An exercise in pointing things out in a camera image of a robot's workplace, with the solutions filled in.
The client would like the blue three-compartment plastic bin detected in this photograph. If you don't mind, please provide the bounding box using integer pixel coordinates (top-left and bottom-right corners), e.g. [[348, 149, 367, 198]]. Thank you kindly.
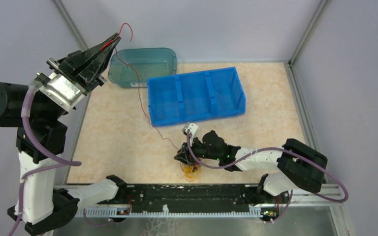
[[147, 67, 246, 127]]

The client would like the teal transparent plastic tub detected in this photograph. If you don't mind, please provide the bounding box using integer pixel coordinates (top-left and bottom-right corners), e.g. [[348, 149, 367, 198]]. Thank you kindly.
[[108, 47, 177, 89]]

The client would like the colourful wire bundle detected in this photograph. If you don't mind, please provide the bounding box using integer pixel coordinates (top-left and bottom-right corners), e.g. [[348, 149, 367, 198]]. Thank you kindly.
[[179, 161, 203, 182]]

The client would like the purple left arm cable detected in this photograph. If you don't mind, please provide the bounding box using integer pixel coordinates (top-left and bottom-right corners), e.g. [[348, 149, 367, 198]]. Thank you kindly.
[[6, 80, 83, 236]]

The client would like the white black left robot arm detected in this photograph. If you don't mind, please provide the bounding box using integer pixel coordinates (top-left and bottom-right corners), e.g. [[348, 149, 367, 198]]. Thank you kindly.
[[0, 33, 128, 236]]

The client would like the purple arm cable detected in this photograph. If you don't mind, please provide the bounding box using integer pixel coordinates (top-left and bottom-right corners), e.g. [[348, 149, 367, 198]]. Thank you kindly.
[[186, 128, 349, 224], [6, 80, 83, 236]]

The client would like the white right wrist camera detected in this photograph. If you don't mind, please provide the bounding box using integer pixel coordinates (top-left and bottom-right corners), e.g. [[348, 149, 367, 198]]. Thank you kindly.
[[182, 122, 198, 146]]

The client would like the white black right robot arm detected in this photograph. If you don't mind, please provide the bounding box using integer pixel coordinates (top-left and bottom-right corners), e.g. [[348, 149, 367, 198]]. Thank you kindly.
[[173, 130, 328, 203]]

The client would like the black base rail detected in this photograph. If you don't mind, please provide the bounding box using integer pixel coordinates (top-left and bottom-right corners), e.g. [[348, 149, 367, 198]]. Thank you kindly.
[[97, 183, 291, 214]]

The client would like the red wire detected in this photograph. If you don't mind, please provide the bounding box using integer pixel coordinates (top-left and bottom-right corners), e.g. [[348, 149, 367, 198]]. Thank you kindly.
[[100, 22, 185, 152]]

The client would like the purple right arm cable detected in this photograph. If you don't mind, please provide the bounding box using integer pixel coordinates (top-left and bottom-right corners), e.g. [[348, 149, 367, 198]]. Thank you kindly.
[[186, 128, 349, 224]]

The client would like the grey slotted cable duct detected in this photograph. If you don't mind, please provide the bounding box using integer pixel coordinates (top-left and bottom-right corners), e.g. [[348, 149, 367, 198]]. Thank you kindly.
[[75, 206, 263, 218]]

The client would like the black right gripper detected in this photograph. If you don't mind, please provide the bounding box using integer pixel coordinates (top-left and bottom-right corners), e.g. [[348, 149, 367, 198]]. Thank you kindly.
[[174, 134, 221, 165]]

